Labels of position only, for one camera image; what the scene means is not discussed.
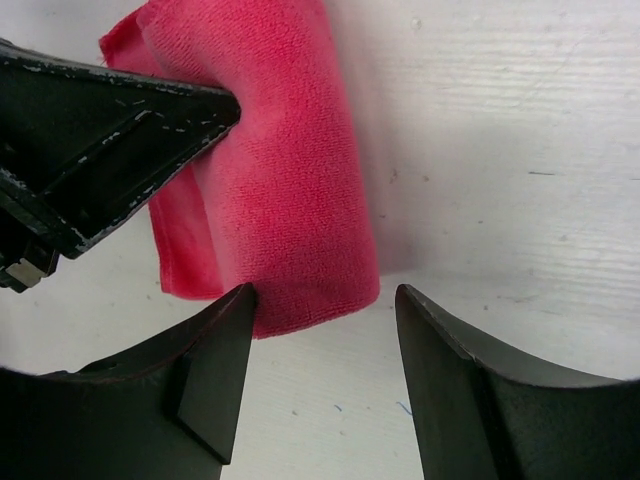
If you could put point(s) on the pink towel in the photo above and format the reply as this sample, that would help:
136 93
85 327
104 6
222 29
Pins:
280 202

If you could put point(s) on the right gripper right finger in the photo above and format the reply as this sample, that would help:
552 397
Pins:
483 409

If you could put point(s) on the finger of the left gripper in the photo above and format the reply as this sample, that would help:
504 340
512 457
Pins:
83 148

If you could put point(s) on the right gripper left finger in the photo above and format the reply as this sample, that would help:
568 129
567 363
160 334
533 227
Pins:
166 408

